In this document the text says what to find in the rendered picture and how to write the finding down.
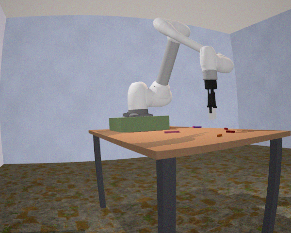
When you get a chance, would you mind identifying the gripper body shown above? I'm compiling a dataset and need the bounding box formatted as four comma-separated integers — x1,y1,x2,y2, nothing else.
204,80,217,93

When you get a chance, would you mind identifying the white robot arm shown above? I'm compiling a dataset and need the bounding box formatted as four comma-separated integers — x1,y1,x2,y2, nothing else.
123,18,234,117

